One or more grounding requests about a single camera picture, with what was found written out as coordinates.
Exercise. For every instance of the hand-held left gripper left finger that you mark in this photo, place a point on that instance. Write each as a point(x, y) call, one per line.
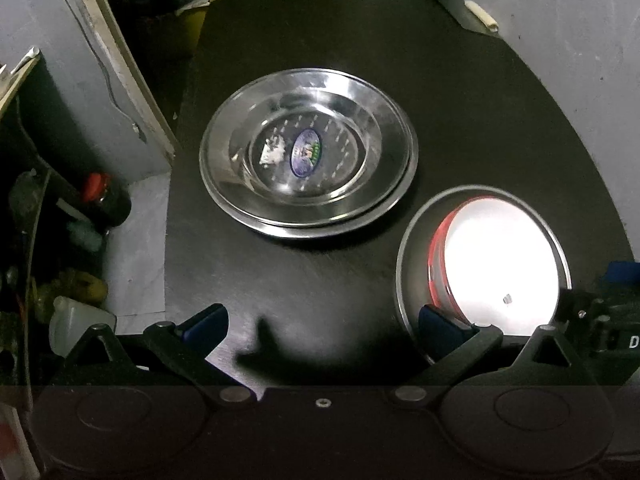
point(205, 327)

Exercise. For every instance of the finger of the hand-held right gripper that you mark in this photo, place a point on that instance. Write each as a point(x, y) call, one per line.
point(622, 272)
point(572, 305)

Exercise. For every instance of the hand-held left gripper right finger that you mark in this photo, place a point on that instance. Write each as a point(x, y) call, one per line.
point(440, 330)

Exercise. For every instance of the white bowl with red rim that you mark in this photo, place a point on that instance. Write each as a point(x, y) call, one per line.
point(500, 270)
point(434, 265)

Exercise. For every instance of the large steel bowl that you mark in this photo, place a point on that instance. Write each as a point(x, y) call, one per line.
point(412, 270)

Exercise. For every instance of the plain steel plate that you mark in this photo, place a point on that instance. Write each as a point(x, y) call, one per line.
point(310, 231)

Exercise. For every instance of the steel plate with oval sticker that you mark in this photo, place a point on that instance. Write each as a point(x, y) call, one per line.
point(360, 125)

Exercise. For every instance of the white plastic jug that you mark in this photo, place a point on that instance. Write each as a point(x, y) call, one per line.
point(75, 325)

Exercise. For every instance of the yellow plastic bottle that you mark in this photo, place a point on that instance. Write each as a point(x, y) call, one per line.
point(75, 285)

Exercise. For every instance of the dark bottle with red cap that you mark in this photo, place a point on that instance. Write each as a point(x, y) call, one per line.
point(107, 205)

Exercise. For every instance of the yellow bin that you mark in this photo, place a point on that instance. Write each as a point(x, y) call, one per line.
point(192, 25)

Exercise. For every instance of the wooden side counter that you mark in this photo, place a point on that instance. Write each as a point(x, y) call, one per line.
point(20, 72)

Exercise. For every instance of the cream wooden door frame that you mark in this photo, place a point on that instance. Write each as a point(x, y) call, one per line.
point(135, 85)

